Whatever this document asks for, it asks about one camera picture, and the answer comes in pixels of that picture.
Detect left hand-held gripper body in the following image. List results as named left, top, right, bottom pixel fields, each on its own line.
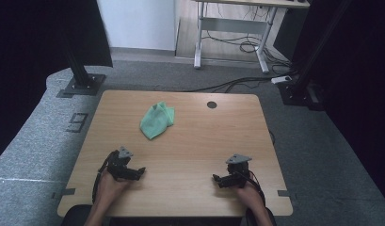
left=106, top=146, right=134, bottom=182

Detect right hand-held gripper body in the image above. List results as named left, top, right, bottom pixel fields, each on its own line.
left=225, top=153, right=252, bottom=189

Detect green cloth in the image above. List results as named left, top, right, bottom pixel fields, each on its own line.
left=139, top=101, right=176, bottom=140

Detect person's left hand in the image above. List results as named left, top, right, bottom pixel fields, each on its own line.
left=96, top=170, right=132, bottom=205

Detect person's right hand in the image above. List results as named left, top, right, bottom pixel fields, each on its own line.
left=234, top=185, right=266, bottom=210

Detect grey tape strip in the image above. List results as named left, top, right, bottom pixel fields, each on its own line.
left=277, top=188, right=298, bottom=202
left=51, top=187, right=77, bottom=201

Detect black metal stand with base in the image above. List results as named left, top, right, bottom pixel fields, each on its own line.
left=61, top=31, right=107, bottom=97
left=277, top=0, right=354, bottom=111

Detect white power strip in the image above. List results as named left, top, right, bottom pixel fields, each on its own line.
left=270, top=75, right=293, bottom=85

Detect black curtain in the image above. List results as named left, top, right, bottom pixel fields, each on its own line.
left=273, top=0, right=385, bottom=208
left=0, top=0, right=114, bottom=165

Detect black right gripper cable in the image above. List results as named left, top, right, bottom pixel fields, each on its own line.
left=243, top=169, right=267, bottom=208

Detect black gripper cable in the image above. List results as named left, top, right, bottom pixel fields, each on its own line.
left=91, top=150, right=119, bottom=204
left=243, top=169, right=267, bottom=208

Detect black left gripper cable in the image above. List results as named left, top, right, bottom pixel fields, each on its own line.
left=91, top=150, right=119, bottom=204

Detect black cables on floor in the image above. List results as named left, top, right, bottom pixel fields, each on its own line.
left=184, top=69, right=297, bottom=94

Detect black coiled cables under desk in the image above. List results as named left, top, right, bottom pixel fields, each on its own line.
left=201, top=6, right=292, bottom=69

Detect white desk frame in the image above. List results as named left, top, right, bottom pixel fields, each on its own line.
left=193, top=0, right=311, bottom=74

